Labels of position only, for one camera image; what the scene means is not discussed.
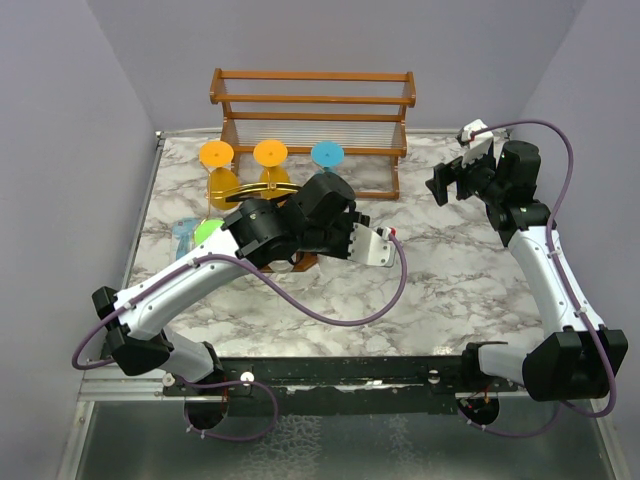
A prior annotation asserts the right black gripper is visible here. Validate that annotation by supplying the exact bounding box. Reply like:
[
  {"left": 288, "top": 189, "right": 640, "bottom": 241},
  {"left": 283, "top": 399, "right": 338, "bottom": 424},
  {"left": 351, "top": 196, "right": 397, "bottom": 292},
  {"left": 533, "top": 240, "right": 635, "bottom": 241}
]
[{"left": 427, "top": 146, "right": 507, "bottom": 206}]

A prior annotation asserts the blue plastic wine glass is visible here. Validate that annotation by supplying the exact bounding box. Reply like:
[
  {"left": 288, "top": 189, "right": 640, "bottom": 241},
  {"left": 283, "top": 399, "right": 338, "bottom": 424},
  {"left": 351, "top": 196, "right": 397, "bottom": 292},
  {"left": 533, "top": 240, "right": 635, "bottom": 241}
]
[{"left": 310, "top": 141, "right": 345, "bottom": 173}]

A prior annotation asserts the orange wine glass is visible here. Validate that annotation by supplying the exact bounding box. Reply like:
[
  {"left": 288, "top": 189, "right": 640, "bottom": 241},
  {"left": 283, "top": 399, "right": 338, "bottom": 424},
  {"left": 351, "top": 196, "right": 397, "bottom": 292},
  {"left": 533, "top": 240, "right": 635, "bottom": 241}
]
[
  {"left": 253, "top": 139, "right": 290, "bottom": 200},
  {"left": 199, "top": 140, "right": 239, "bottom": 211}
]

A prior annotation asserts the gold wire wine glass rack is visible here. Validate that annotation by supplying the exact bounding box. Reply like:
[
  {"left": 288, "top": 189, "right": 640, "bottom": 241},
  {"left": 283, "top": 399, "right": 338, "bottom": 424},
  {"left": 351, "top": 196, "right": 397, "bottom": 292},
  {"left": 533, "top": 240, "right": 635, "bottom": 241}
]
[{"left": 204, "top": 164, "right": 321, "bottom": 274}]

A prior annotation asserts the green plastic wine glass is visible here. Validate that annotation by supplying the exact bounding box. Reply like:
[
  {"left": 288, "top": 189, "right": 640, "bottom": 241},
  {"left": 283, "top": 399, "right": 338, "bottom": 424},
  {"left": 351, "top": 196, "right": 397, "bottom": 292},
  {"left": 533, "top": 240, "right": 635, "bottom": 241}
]
[{"left": 193, "top": 218, "right": 224, "bottom": 246}]

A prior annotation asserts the clear glass cup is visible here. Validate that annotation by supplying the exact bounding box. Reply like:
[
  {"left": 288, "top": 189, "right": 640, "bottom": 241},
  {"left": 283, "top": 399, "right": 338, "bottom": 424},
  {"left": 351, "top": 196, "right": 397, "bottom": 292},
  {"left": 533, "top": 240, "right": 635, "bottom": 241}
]
[{"left": 269, "top": 260, "right": 295, "bottom": 273}]

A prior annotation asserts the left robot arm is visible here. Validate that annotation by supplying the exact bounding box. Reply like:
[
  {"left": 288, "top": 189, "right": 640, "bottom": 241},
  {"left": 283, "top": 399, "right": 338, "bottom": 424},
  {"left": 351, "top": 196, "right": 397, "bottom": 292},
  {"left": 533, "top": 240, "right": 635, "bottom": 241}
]
[{"left": 94, "top": 173, "right": 381, "bottom": 395}]

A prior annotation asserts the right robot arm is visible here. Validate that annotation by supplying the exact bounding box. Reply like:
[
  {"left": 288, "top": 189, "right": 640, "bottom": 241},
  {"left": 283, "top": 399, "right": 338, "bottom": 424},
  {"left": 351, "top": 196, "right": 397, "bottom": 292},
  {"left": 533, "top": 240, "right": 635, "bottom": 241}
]
[{"left": 426, "top": 141, "right": 628, "bottom": 402}]

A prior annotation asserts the wooden shelf rack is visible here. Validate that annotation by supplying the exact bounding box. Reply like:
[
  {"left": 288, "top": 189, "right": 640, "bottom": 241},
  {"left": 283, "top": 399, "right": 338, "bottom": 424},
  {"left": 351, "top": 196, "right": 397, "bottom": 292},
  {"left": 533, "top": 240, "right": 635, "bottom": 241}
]
[{"left": 209, "top": 69, "right": 417, "bottom": 200}]

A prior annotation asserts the blue packaged item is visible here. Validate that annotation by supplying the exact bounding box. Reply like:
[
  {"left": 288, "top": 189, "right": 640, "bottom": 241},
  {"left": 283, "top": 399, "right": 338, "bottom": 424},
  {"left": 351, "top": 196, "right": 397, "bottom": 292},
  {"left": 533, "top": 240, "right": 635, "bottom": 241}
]
[{"left": 172, "top": 217, "right": 199, "bottom": 260}]

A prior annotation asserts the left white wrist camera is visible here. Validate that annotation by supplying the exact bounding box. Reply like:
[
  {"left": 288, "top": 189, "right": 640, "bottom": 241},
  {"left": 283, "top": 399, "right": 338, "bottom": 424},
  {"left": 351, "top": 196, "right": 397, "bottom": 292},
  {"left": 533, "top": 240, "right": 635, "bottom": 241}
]
[{"left": 347, "top": 223, "right": 396, "bottom": 268}]

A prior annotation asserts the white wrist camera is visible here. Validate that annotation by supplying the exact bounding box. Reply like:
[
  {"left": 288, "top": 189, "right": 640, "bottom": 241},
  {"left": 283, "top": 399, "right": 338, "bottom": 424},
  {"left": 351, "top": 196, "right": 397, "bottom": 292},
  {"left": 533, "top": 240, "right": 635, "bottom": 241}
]
[
  {"left": 347, "top": 223, "right": 396, "bottom": 268},
  {"left": 457, "top": 119, "right": 494, "bottom": 168}
]

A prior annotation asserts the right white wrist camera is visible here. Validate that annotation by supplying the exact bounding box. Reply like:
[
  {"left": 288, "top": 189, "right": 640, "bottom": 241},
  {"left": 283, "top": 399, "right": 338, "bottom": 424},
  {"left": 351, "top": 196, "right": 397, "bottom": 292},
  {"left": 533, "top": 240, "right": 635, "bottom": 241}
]
[{"left": 457, "top": 119, "right": 494, "bottom": 168}]

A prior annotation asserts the black base frame bar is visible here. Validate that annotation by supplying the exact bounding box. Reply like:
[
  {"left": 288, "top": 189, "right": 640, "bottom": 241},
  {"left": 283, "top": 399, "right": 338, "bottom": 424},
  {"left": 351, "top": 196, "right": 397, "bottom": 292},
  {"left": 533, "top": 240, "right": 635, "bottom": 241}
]
[{"left": 163, "top": 355, "right": 516, "bottom": 417}]

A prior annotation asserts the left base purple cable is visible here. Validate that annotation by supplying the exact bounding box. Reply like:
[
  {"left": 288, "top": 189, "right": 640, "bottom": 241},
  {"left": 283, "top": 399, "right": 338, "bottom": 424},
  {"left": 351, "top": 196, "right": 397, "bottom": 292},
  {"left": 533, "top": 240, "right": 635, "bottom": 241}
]
[{"left": 183, "top": 377, "right": 280, "bottom": 442}]

